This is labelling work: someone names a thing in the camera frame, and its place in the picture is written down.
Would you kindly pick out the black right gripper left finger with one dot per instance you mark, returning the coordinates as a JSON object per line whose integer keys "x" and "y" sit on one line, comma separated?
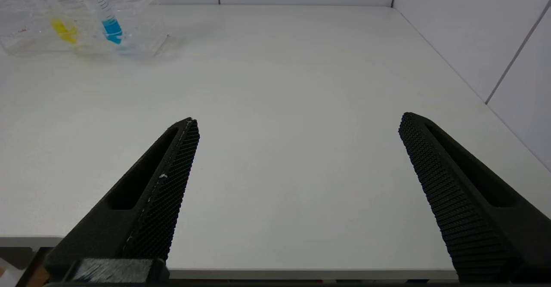
{"x": 150, "y": 201}

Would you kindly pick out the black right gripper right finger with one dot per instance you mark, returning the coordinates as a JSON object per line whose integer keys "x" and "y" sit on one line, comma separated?
{"x": 469, "y": 209}

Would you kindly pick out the test tube with blue pigment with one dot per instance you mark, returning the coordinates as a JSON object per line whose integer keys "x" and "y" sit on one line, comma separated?
{"x": 112, "y": 29}

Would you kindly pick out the test tube with yellow pigment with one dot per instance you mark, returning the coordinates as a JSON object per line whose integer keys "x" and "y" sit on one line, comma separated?
{"x": 63, "y": 31}

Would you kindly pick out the clear acrylic test tube rack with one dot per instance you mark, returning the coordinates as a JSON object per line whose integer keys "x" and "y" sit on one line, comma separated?
{"x": 142, "y": 24}

